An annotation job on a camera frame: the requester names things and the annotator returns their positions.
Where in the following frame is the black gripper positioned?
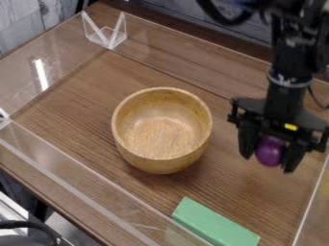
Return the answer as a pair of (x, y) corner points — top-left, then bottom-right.
(227, 97), (329, 173)

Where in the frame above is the purple toy eggplant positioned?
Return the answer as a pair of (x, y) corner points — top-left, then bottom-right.
(254, 135), (285, 167)

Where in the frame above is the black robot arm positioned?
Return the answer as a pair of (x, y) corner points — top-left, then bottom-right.
(197, 0), (329, 173)

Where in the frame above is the brown wooden bowl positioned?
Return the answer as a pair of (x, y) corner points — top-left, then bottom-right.
(112, 86), (214, 175)

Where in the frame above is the green rectangular block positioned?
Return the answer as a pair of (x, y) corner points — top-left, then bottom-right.
(172, 197), (261, 246)

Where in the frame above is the clear acrylic barrier wall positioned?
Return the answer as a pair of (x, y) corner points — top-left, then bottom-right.
(0, 10), (324, 246)

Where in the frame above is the clear acrylic corner bracket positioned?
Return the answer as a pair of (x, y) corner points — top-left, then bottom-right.
(82, 12), (127, 50)

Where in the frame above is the black cable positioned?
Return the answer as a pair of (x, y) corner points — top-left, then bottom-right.
(0, 220), (61, 246)

